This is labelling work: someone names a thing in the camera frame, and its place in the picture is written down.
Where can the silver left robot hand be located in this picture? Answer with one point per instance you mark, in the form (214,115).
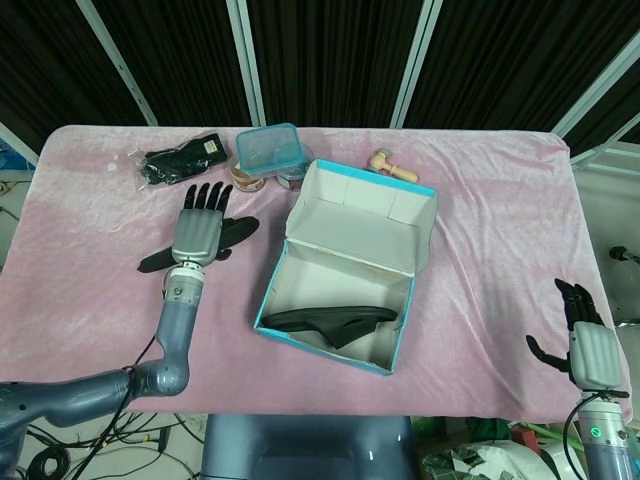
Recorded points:
(197,230)

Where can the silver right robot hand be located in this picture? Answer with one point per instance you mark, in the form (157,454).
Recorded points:
(595,350)

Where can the black shoe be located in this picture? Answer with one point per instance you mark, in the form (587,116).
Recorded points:
(240,227)
(320,320)

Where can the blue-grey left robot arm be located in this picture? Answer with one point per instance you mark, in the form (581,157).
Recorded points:
(175,330)

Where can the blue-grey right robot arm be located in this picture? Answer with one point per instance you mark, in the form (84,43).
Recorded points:
(605,450)

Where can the teal cardboard shoe box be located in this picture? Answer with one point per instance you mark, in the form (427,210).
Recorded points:
(350,235)

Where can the amber jar with red label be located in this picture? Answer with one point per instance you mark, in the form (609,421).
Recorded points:
(247,184)

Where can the black socks in plastic bag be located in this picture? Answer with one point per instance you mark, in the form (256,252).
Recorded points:
(175,160)

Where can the clear jar with red label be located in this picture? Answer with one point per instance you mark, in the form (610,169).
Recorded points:
(290,181)

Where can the clear container with teal lid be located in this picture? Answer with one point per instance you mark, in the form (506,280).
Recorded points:
(267,145)

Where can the pink velvet tablecloth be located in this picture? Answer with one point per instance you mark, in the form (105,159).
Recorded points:
(500,250)

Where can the green and white bags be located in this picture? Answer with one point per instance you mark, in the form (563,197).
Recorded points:
(475,450)

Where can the black curtain panel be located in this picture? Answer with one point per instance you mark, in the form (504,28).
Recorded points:
(510,55)
(335,55)
(45,65)
(180,55)

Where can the wooden toy mallet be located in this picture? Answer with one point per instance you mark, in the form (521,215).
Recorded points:
(395,170)

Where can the blue-grey robot torso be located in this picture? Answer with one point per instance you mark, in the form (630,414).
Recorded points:
(310,445)

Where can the white metal frame post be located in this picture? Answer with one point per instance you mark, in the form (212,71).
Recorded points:
(120,65)
(247,60)
(595,100)
(417,65)
(17,145)

